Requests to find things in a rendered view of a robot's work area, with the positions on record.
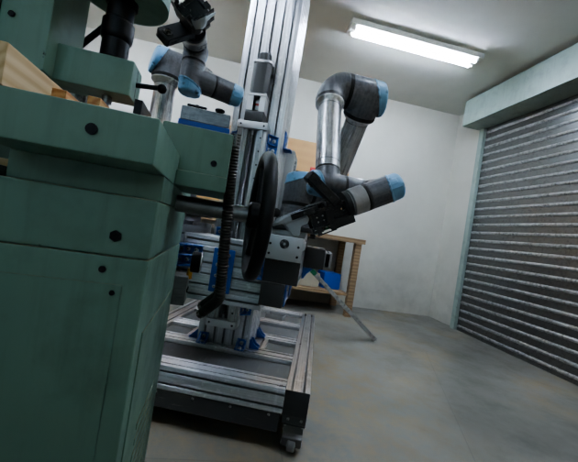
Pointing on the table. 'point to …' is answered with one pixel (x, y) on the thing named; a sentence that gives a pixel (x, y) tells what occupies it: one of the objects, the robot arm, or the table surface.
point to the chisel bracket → (96, 75)
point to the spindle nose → (118, 27)
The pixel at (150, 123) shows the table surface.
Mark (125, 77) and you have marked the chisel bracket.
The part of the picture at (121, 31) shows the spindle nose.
